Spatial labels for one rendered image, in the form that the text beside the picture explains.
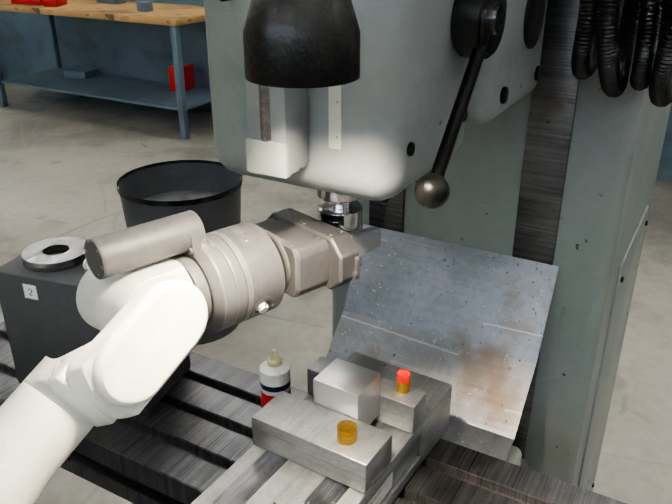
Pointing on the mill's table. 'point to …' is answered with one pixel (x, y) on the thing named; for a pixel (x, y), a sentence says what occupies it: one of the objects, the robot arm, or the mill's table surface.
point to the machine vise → (265, 462)
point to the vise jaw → (321, 441)
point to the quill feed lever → (469, 11)
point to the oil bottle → (274, 377)
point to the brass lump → (347, 432)
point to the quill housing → (353, 99)
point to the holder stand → (51, 307)
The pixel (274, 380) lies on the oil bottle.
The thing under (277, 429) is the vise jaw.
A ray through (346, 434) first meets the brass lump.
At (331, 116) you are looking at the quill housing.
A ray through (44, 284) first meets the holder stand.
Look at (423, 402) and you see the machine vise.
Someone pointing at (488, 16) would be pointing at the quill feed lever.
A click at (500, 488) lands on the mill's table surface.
